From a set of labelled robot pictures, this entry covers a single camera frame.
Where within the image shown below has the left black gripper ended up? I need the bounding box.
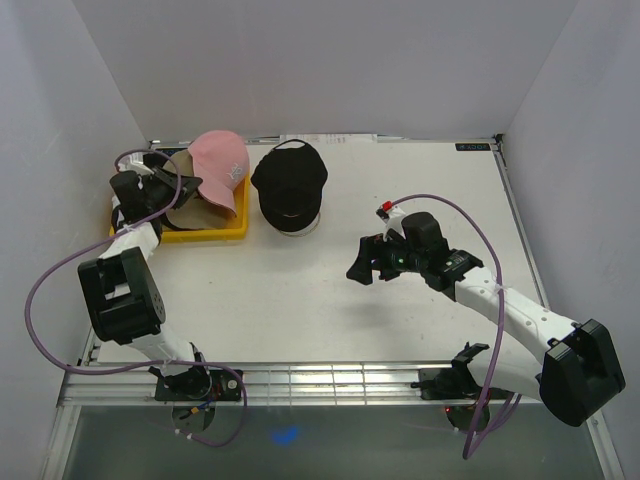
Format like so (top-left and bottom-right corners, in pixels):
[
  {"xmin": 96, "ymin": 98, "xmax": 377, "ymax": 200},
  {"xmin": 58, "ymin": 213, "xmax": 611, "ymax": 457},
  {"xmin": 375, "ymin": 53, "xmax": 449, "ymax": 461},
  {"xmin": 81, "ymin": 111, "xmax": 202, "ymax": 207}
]
[{"xmin": 144, "ymin": 165, "xmax": 202, "ymax": 214}]

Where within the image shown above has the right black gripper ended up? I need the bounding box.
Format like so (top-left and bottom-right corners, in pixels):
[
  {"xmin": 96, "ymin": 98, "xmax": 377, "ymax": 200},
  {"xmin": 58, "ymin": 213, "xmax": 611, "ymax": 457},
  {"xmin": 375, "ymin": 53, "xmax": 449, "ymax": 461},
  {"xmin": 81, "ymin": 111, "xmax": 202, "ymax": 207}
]
[{"xmin": 346, "ymin": 229, "xmax": 425, "ymax": 286}]

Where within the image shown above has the pink baseball cap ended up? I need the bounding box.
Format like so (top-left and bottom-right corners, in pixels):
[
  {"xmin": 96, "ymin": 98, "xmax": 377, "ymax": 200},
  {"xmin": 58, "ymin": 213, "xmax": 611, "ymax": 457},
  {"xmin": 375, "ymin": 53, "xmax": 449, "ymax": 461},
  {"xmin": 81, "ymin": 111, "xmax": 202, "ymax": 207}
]
[{"xmin": 187, "ymin": 130, "xmax": 249, "ymax": 215}]

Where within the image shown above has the black cap gold logo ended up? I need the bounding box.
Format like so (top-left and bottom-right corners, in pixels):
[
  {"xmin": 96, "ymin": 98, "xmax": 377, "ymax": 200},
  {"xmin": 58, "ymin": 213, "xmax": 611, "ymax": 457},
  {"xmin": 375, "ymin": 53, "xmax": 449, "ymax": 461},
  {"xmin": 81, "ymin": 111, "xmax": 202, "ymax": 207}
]
[{"xmin": 251, "ymin": 139, "xmax": 328, "ymax": 233}]

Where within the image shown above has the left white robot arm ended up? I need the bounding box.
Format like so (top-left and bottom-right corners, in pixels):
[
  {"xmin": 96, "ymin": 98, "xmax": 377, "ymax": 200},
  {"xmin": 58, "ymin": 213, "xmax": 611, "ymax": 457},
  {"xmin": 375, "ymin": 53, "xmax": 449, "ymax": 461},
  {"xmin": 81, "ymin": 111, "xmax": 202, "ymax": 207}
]
[{"xmin": 78, "ymin": 167, "xmax": 212, "ymax": 400}]

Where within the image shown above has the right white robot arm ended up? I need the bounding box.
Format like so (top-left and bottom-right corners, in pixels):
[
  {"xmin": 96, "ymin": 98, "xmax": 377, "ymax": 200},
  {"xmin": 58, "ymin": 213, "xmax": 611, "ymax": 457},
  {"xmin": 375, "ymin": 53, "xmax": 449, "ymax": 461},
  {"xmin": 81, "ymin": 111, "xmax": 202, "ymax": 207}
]
[{"xmin": 346, "ymin": 208, "xmax": 626, "ymax": 427}]

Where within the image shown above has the beige baseball cap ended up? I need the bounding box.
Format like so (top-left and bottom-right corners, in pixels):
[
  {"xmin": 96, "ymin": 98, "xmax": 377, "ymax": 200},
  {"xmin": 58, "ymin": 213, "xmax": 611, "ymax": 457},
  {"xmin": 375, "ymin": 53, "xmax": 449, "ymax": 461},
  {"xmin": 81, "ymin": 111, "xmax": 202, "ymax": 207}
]
[{"xmin": 162, "ymin": 150, "xmax": 233, "ymax": 231}]

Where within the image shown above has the yellow plastic tray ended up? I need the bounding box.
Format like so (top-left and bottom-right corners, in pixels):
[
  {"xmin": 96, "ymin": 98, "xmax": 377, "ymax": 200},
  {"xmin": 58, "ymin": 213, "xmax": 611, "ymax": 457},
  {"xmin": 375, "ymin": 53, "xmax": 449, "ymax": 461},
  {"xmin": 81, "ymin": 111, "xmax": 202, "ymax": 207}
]
[{"xmin": 109, "ymin": 171, "xmax": 248, "ymax": 243}]

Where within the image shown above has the white paper label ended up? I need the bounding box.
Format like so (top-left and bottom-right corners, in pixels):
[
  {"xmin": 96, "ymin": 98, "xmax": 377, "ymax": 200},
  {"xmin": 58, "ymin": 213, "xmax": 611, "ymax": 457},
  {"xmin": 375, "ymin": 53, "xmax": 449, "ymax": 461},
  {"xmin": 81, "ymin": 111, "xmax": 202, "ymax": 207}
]
[{"xmin": 280, "ymin": 133, "xmax": 378, "ymax": 145}]

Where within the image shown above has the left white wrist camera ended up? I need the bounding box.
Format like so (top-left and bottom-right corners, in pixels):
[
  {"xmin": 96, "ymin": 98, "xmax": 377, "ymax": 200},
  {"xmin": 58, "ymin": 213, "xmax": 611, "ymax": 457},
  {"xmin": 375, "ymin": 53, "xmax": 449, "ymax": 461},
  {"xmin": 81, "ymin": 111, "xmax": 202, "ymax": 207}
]
[{"xmin": 118, "ymin": 152, "xmax": 153, "ymax": 175}]

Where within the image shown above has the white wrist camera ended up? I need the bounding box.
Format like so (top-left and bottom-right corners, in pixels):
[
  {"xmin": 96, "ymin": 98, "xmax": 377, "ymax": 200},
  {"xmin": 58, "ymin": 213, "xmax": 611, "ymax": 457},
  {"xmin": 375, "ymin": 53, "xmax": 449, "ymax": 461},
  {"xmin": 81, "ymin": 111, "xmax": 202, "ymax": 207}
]
[
  {"xmin": 376, "ymin": 201, "xmax": 406, "ymax": 241},
  {"xmin": 118, "ymin": 152, "xmax": 153, "ymax": 175}
]

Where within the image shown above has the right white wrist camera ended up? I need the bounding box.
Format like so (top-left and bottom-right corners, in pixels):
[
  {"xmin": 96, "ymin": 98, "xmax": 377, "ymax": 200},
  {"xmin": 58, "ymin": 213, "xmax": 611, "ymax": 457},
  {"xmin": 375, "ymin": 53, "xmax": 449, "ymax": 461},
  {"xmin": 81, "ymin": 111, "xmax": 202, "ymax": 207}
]
[{"xmin": 376, "ymin": 201, "xmax": 406, "ymax": 241}]

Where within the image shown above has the gold wire hat stand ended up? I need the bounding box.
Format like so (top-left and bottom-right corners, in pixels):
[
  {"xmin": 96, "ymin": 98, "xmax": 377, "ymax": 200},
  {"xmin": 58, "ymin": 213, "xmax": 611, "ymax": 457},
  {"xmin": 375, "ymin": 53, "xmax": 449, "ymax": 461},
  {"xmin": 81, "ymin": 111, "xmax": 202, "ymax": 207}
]
[{"xmin": 279, "ymin": 213, "xmax": 321, "ymax": 238}]

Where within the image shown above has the aluminium front rail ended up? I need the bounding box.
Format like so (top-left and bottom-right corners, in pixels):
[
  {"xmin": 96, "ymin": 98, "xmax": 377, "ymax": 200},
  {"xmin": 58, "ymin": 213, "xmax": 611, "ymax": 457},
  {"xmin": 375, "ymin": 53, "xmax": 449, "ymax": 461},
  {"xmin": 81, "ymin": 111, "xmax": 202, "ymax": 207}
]
[{"xmin": 57, "ymin": 362, "xmax": 450, "ymax": 407}]

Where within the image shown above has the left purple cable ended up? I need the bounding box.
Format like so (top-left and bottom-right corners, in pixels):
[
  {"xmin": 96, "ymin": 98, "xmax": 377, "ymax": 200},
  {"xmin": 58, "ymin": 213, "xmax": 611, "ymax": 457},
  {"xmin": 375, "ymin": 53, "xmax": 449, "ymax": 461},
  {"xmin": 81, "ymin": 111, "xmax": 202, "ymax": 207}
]
[{"xmin": 24, "ymin": 148, "xmax": 249, "ymax": 448}]

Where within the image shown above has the purple cable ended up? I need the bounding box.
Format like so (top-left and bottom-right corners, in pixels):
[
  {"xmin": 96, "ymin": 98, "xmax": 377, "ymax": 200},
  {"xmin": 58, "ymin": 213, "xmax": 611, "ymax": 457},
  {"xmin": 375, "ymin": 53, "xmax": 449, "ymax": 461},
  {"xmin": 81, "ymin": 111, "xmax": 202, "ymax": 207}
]
[
  {"xmin": 394, "ymin": 193, "xmax": 521, "ymax": 460},
  {"xmin": 24, "ymin": 148, "xmax": 249, "ymax": 448}
]

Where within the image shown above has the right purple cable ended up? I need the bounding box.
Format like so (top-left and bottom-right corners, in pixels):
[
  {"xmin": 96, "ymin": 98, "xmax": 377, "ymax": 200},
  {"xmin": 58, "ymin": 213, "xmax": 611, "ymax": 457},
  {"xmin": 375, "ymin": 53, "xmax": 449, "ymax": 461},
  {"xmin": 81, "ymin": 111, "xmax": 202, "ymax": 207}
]
[{"xmin": 394, "ymin": 193, "xmax": 521, "ymax": 460}]

